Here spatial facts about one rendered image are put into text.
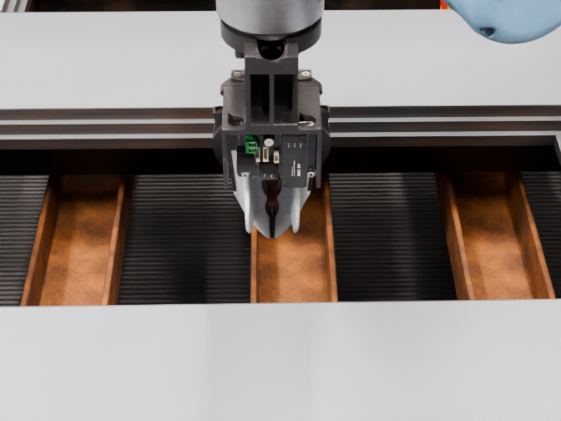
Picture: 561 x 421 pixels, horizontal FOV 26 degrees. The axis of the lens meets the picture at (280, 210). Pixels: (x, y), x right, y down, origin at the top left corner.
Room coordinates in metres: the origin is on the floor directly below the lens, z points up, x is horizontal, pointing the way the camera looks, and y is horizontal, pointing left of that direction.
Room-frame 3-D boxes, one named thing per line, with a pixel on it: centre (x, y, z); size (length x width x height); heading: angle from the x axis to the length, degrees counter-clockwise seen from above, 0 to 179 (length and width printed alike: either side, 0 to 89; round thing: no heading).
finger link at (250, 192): (0.74, 0.02, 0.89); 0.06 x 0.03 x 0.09; 1
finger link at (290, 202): (0.74, -0.01, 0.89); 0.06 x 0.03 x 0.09; 1
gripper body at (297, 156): (0.74, 0.01, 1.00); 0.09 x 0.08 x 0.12; 1
